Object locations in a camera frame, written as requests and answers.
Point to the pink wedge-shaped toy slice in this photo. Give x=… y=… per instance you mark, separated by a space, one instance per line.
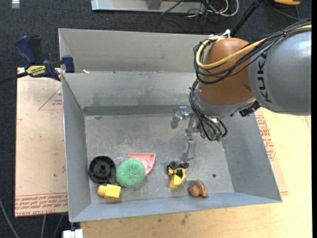
x=149 y=160

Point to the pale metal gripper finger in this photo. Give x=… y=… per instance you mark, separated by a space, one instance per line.
x=189 y=150
x=174 y=121

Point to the brown cardboard board red print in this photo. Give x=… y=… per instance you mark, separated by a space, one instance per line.
x=39 y=142

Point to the yellow and black toy vehicle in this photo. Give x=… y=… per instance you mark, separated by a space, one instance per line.
x=176 y=175

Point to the yellow toy block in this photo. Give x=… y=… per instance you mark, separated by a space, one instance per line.
x=111 y=192

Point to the grey metal bin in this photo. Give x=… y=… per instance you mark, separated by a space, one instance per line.
x=138 y=133

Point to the black round knob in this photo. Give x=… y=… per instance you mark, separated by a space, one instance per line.
x=102 y=169

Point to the brown striped toy animal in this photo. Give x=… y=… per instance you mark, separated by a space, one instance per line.
x=198 y=189

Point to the green round scrub sponge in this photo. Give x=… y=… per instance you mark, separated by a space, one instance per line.
x=130 y=173

